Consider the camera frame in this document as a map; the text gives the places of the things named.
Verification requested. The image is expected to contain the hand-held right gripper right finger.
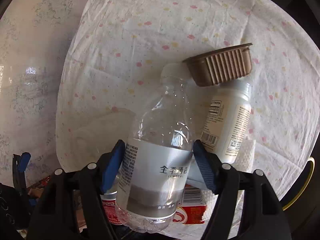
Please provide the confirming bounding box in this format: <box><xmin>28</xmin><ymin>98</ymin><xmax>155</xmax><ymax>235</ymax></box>
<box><xmin>192</xmin><ymin>140</ymin><xmax>293</xmax><ymax>240</ymax></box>

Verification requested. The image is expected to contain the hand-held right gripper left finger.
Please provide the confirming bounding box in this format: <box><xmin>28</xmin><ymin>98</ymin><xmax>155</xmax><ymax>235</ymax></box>
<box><xmin>26</xmin><ymin>139</ymin><xmax>126</xmax><ymax>240</ymax></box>

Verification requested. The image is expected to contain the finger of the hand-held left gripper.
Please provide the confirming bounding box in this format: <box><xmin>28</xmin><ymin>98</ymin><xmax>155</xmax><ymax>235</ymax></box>
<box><xmin>12</xmin><ymin>152</ymin><xmax>32</xmax><ymax>195</ymax></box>

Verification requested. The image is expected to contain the clear plastic water bottle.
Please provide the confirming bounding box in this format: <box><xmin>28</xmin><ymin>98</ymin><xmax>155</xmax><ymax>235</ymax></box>
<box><xmin>115</xmin><ymin>64</ymin><xmax>198</xmax><ymax>233</ymax></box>

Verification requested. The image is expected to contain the yellow rimmed dark bin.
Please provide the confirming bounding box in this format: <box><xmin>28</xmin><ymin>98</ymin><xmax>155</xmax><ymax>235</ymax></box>
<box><xmin>280</xmin><ymin>155</ymin><xmax>316</xmax><ymax>212</ymax></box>

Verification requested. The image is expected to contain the red soda can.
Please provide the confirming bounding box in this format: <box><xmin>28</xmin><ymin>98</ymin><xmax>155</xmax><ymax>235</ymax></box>
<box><xmin>100</xmin><ymin>191</ymin><xmax>123</xmax><ymax>225</ymax></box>

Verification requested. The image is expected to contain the red and white carton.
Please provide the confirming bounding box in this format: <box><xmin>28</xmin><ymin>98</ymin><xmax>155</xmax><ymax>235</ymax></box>
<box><xmin>172</xmin><ymin>184</ymin><xmax>208</xmax><ymax>225</ymax></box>

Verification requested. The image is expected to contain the white supplement bottle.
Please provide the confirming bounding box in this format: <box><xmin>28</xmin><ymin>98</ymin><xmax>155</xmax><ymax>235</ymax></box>
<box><xmin>200</xmin><ymin>79</ymin><xmax>252</xmax><ymax>164</ymax></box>

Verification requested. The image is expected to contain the brown ribbed plastic cup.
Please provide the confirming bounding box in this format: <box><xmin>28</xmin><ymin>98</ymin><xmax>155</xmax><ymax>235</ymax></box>
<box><xmin>182</xmin><ymin>43</ymin><xmax>253</xmax><ymax>87</ymax></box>

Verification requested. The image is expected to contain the floral white tablecloth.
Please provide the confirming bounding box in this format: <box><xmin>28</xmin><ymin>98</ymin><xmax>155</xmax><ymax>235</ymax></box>
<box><xmin>56</xmin><ymin>0</ymin><xmax>318</xmax><ymax>240</ymax></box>

